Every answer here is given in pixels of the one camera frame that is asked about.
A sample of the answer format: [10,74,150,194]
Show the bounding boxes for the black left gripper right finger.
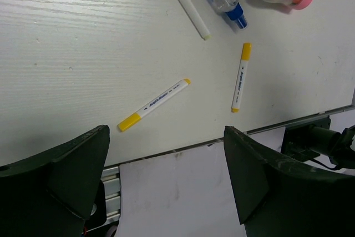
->
[224,126,354,236]

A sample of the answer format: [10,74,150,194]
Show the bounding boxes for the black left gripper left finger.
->
[1,125,110,236]

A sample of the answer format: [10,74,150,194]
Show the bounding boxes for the yellow cap marker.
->
[118,78,191,132]

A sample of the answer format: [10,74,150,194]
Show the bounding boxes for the pale yellow highlighter marker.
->
[178,0,211,41]

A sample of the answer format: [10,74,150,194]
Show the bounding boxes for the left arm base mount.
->
[81,166,121,236]

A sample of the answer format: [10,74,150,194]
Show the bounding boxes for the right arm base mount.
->
[281,117,354,170]

